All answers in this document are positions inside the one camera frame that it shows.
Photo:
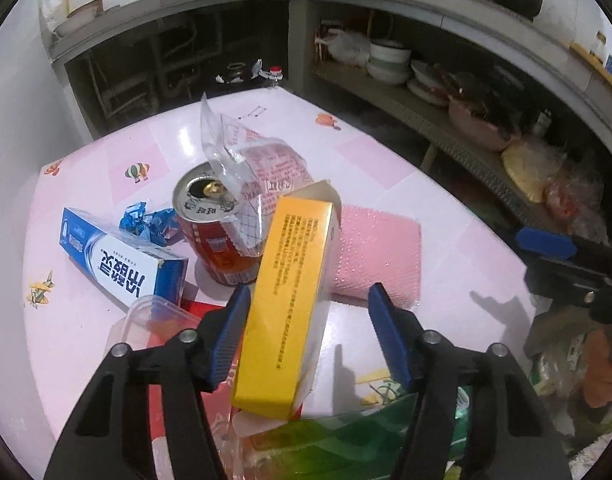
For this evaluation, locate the red snack bag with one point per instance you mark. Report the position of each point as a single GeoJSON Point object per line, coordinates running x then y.
{"type": "Point", "coordinates": [218, 415]}

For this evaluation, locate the clear bag with red contents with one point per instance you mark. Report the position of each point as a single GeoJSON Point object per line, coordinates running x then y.
{"type": "Point", "coordinates": [576, 200]}

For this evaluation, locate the pale bowl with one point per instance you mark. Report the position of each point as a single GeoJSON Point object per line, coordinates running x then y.
{"type": "Point", "coordinates": [81, 17]}

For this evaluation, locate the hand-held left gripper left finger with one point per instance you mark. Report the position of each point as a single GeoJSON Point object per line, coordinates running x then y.
{"type": "Point", "coordinates": [228, 332]}

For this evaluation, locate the stack of green white bowls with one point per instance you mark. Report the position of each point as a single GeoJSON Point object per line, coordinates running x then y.
{"type": "Point", "coordinates": [388, 62]}

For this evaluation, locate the white red plastic bag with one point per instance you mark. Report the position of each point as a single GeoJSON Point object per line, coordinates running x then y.
{"type": "Point", "coordinates": [346, 47]}

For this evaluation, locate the perforated metal shelf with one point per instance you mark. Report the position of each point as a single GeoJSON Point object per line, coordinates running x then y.
{"type": "Point", "coordinates": [436, 130]}

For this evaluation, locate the pink bumpy scrub pad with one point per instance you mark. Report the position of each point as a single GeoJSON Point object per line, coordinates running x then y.
{"type": "Point", "coordinates": [376, 250]}

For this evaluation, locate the dark metal shelf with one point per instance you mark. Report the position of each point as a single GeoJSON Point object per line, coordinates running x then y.
{"type": "Point", "coordinates": [386, 10]}

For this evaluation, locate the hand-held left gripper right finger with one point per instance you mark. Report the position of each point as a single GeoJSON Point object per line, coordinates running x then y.
{"type": "Point", "coordinates": [391, 330]}

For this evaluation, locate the clear plastic food container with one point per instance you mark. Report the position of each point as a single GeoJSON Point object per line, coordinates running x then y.
{"type": "Point", "coordinates": [151, 315]}

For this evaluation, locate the yellow cardboard box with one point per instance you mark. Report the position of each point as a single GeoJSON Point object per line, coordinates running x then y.
{"type": "Point", "coordinates": [286, 285]}

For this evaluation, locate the wooden shelf leg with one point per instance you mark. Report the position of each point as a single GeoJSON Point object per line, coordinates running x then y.
{"type": "Point", "coordinates": [427, 157]}

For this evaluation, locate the pink basin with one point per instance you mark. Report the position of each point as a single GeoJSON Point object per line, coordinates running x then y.
{"type": "Point", "coordinates": [481, 125]}

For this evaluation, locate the drain pipe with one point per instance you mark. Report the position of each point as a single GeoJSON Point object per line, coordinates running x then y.
{"type": "Point", "coordinates": [173, 60]}

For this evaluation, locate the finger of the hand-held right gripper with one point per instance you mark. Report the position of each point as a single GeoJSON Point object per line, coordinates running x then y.
{"type": "Point", "coordinates": [543, 242]}
{"type": "Point", "coordinates": [561, 277]}

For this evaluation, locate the yellow filled bag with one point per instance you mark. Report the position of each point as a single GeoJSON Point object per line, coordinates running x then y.
{"type": "Point", "coordinates": [528, 172]}

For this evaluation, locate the person's right hand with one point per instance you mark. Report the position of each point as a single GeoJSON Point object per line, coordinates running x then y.
{"type": "Point", "coordinates": [602, 370]}

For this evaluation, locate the blue white toothpaste box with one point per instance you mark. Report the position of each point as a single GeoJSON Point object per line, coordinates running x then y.
{"type": "Point", "coordinates": [111, 255]}

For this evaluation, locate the white crumpled paper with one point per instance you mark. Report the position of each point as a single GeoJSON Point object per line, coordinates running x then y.
{"type": "Point", "coordinates": [258, 67]}

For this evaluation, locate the green plastic bottle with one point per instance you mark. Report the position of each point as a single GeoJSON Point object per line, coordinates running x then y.
{"type": "Point", "coordinates": [346, 440]}

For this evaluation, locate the dark jar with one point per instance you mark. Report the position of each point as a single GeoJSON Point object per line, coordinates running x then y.
{"type": "Point", "coordinates": [236, 72]}

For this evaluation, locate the clear red-printed plastic bag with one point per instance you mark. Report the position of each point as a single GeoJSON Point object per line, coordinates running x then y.
{"type": "Point", "coordinates": [266, 160]}

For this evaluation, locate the red drink can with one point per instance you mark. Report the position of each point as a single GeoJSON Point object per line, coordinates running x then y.
{"type": "Point", "coordinates": [211, 245]}

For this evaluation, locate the stack of white plates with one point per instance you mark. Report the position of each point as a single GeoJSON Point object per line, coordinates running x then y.
{"type": "Point", "coordinates": [428, 87]}

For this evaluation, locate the blue candy wrapper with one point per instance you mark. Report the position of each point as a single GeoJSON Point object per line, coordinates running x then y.
{"type": "Point", "coordinates": [146, 222]}

